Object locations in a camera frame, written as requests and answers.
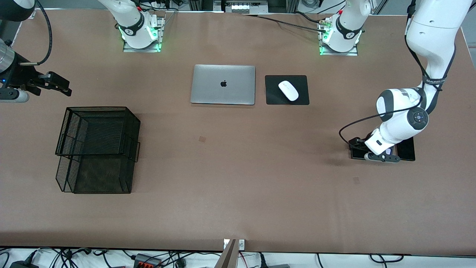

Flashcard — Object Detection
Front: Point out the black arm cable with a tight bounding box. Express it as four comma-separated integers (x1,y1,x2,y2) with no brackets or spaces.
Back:
338,0,457,149
19,0,52,67

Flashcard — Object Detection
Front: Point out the black mouse pad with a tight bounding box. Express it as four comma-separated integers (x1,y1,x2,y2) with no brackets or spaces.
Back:
265,75,310,105

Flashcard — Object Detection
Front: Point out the short thick black cable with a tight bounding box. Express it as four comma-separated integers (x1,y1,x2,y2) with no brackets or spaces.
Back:
295,11,323,24

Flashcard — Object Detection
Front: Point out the wooden camera stand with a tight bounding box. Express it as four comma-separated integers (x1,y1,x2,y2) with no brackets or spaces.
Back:
214,239,238,268

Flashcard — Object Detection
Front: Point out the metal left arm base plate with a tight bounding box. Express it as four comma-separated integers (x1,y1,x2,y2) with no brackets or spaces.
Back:
319,17,360,57

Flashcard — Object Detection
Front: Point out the black mesh two-tier tray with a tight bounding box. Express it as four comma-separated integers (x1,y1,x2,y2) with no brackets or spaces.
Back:
55,107,141,194

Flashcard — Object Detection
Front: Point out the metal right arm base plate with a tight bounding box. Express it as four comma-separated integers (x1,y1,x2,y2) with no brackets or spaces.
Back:
123,16,165,53

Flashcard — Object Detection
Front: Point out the long black phone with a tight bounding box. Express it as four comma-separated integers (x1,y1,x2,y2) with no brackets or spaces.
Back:
396,137,416,162

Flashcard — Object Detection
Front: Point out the grey device with white plugs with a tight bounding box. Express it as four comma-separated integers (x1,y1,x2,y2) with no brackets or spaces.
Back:
214,0,269,14

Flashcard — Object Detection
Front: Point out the white computer mouse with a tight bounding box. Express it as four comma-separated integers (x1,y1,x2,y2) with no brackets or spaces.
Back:
278,80,299,102

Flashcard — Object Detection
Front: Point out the black and red power strip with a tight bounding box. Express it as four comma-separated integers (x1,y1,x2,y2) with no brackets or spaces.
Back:
133,253,163,268

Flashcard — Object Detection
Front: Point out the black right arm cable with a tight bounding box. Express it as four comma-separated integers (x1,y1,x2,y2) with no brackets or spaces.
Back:
19,0,52,67

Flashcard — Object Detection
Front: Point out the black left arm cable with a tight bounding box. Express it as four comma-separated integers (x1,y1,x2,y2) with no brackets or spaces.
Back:
338,0,457,149

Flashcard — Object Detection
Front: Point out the long thin black cable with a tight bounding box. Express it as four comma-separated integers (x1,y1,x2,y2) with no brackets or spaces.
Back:
241,13,328,33

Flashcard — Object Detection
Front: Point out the silver laptop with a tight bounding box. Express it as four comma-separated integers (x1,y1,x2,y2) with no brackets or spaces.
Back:
190,64,256,106

